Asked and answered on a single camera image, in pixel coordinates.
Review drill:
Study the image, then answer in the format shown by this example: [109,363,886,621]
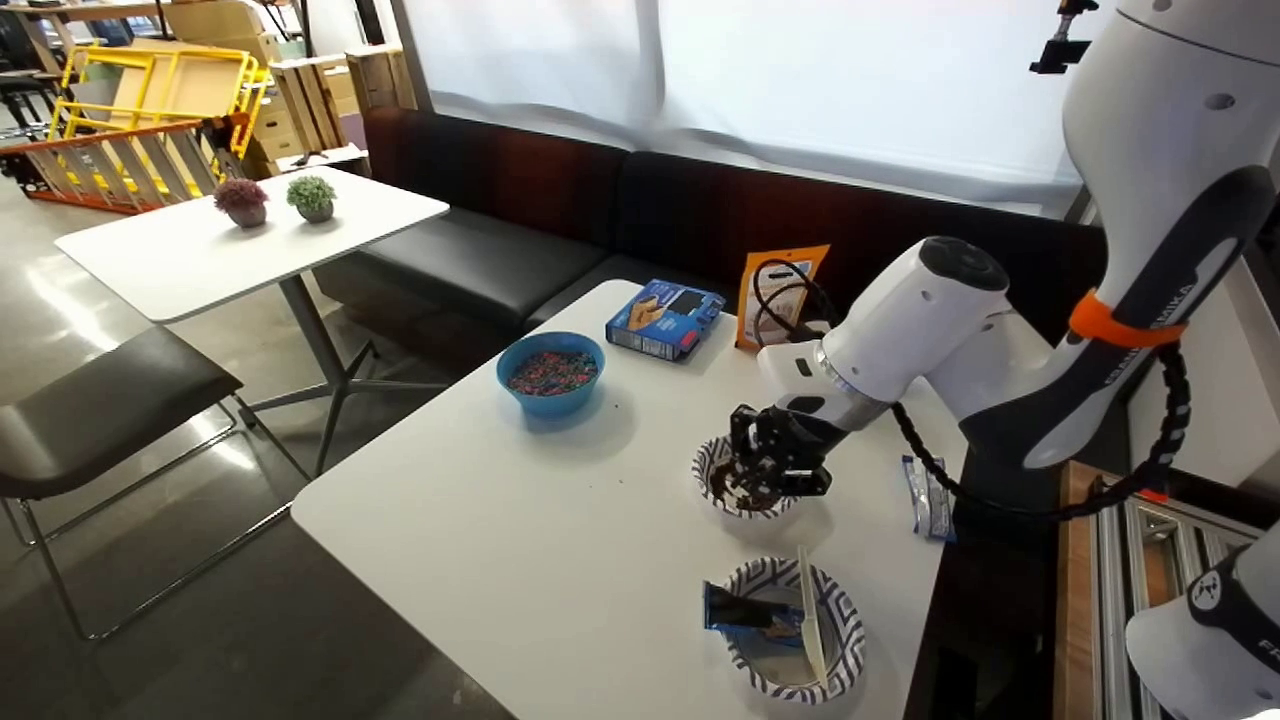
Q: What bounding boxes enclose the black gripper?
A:
[726,394,855,502]

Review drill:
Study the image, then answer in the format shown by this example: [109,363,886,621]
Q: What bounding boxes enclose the patterned paper bowl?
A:
[686,432,809,527]

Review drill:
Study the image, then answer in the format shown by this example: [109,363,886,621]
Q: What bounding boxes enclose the orange snack pouch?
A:
[732,241,831,357]

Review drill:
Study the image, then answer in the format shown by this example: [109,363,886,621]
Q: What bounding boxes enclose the dark blue wrapper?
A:
[701,580,809,657]

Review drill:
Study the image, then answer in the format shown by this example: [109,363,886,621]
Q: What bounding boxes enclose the silver blue foil packet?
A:
[899,454,960,545]

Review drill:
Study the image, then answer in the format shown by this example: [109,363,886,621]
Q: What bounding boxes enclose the white plastic knife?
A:
[794,561,831,683]

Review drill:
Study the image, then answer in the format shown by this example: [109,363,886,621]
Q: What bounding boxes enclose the blue cookie box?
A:
[605,275,726,363]

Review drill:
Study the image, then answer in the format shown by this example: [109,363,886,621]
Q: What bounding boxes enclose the blue plastic bowl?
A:
[492,330,609,429]

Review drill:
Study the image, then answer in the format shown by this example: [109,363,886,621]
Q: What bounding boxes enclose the multicoloured candy pieces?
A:
[506,345,598,399]

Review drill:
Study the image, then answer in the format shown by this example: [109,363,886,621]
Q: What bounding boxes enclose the wooden board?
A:
[1050,457,1110,720]

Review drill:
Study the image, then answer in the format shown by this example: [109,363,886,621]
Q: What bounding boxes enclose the dark bench backrest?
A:
[358,105,1110,351]

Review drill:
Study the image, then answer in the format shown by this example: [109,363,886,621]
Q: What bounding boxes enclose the black bench seat cushion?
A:
[312,204,613,363]

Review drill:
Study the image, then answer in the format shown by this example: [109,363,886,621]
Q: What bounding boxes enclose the white window blind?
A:
[397,0,1102,225]

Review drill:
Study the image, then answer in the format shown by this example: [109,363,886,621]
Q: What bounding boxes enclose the wooden drawer cabinet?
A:
[252,46,425,174]

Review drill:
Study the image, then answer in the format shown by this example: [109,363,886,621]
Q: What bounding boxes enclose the white side table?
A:
[52,166,451,476]

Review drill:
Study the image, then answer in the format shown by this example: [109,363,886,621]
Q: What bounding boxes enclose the orange striped barrier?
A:
[0,115,236,218]

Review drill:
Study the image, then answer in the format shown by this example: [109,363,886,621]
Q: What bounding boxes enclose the thin black cable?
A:
[746,252,837,351]

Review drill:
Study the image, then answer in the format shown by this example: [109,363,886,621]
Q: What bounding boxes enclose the orange cable clip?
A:
[1063,290,1190,351]

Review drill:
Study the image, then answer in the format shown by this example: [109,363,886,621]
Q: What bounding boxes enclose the aluminium frame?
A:
[1088,472,1270,720]

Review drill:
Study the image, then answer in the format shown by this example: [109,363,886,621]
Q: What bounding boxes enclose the black braided cable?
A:
[886,341,1197,526]

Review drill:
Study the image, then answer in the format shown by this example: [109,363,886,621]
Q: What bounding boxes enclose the black clamp bracket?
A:
[1130,466,1280,534]

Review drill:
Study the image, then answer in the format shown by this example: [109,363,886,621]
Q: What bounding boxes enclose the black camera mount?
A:
[1027,0,1110,77]

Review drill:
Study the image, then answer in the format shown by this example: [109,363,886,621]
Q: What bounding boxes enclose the black metal-frame chair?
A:
[0,324,314,648]

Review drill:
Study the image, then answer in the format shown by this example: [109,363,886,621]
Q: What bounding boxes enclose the yellow metal frame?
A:
[48,39,276,159]

